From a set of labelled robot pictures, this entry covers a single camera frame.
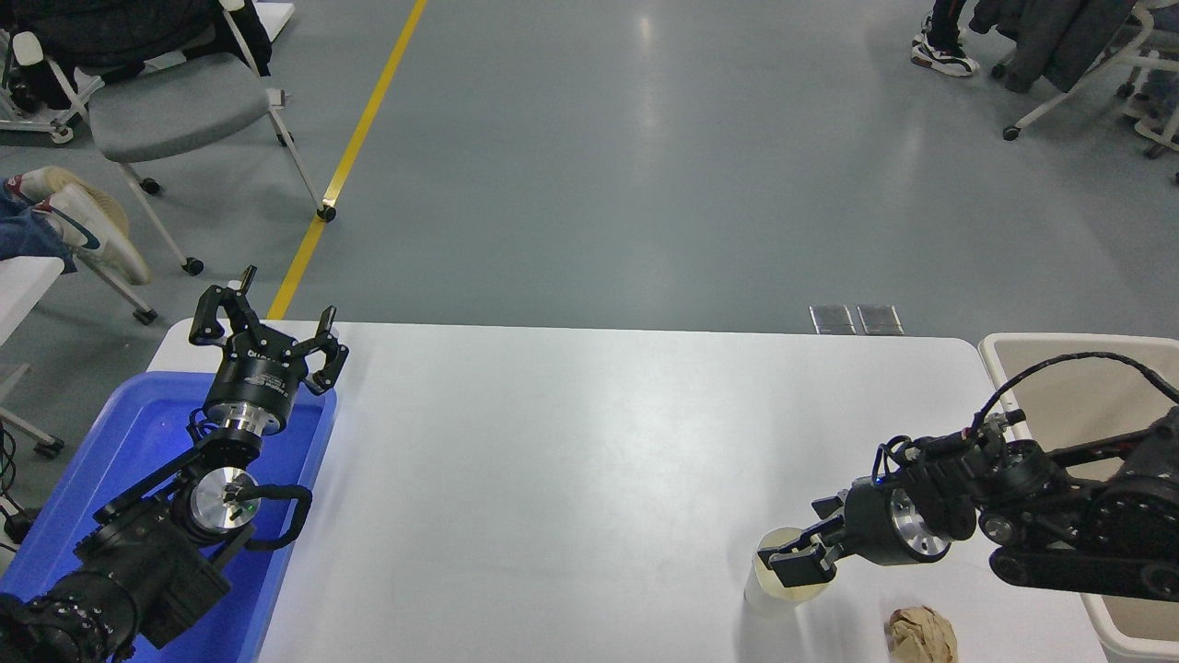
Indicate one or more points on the white metal cart frame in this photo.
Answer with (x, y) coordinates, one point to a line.
(41, 126)

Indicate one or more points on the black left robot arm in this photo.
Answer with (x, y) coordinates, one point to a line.
(138, 571)

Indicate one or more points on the metal floor outlet plate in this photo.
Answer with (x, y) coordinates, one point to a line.
(833, 319)
(880, 319)

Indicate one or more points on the white paper cup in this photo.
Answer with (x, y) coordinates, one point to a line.
(769, 603)

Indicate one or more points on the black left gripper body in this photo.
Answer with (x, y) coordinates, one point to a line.
(258, 378)

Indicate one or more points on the blue plastic tray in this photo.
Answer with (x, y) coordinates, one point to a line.
(138, 433)

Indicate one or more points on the walking person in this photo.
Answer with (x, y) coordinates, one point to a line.
(944, 55)

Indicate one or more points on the white frame rolling chair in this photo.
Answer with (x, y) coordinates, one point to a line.
(1059, 103)

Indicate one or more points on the crumpled tan paper ball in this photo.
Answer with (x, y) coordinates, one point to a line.
(921, 637)

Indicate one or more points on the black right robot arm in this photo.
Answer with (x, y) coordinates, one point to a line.
(1105, 534)

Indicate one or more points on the white desk corner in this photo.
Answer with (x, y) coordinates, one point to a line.
(276, 14)

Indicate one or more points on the white chair leg with caster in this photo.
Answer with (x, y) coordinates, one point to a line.
(120, 287)

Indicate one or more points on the large pale plastic bin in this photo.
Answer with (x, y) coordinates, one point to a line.
(1068, 396)

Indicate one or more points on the grey seat rolling chair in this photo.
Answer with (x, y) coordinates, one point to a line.
(175, 106)

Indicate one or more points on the dark grey hanging jacket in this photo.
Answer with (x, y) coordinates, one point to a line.
(1059, 37)

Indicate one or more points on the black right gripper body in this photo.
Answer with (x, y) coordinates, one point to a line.
(868, 525)

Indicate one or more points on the black jacket on grey chair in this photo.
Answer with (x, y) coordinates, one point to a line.
(120, 28)

